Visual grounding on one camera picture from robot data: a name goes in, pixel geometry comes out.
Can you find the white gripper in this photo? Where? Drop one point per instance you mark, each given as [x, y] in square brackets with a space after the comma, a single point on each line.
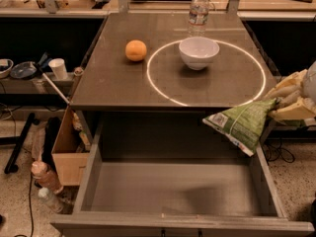
[310, 82]

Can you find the green jalapeno chip bag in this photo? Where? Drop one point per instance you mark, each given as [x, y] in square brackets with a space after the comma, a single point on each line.
[242, 125]

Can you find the open grey top drawer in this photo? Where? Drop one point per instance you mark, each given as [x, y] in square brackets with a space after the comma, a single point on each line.
[163, 175]

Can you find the black shoe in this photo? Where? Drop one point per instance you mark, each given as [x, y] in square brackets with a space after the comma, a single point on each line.
[313, 213]

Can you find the white ceramic bowl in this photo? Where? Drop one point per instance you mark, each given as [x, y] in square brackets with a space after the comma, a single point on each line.
[198, 52]

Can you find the clear plastic water bottle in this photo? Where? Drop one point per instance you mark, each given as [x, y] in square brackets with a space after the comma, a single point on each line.
[198, 16]

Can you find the orange fruit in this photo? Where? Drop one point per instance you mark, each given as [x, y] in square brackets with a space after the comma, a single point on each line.
[135, 50]

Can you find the cardboard box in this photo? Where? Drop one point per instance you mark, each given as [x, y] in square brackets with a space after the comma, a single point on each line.
[69, 152]

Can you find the white paper cup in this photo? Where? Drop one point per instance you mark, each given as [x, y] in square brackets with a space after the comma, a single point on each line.
[58, 68]

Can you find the white stick tool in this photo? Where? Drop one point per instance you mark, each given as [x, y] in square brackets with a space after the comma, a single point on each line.
[42, 61]

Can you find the white plastic bottle on floor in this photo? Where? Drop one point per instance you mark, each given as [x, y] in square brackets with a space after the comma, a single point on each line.
[51, 200]

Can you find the brown plastic bottle on floor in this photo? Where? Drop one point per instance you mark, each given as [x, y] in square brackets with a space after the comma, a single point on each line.
[46, 177]

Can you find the grey round dish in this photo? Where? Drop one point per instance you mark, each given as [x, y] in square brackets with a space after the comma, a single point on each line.
[23, 70]

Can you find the small white side bowl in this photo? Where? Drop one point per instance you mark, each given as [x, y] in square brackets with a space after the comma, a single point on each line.
[5, 67]

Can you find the black pole on floor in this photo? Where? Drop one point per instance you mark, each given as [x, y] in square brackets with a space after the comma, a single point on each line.
[11, 166]

